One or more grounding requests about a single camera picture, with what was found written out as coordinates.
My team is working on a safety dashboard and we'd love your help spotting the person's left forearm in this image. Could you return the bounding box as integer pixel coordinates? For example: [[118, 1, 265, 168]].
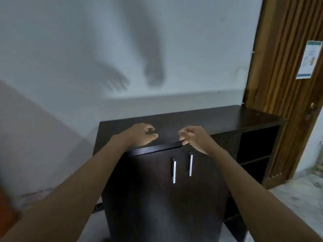
[[0, 134, 131, 242]]

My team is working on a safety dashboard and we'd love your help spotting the dark wooden cabinet door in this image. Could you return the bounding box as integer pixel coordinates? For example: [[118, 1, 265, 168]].
[[181, 134, 240, 242], [121, 146, 183, 242]]

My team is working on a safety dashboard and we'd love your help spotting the white paper notice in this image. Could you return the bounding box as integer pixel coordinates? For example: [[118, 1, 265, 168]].
[[295, 40, 323, 80]]

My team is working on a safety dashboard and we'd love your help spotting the dark wooden cabinet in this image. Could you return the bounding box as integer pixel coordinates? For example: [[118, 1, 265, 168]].
[[93, 105, 288, 242]]

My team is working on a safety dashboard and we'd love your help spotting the brass door handle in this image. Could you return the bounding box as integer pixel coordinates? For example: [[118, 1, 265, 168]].
[[304, 101, 319, 120]]

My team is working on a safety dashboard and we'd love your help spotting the person's right hand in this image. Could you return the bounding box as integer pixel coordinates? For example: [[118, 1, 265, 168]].
[[178, 126, 215, 155]]

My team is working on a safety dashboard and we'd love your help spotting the person's right forearm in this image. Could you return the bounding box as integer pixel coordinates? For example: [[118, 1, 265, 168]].
[[206, 135, 323, 242]]

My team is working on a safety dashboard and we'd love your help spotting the person's left hand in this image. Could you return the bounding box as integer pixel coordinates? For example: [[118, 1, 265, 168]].
[[114, 123, 159, 154]]

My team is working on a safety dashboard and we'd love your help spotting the brown wooden room door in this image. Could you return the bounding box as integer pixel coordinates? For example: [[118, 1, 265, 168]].
[[242, 0, 323, 190]]

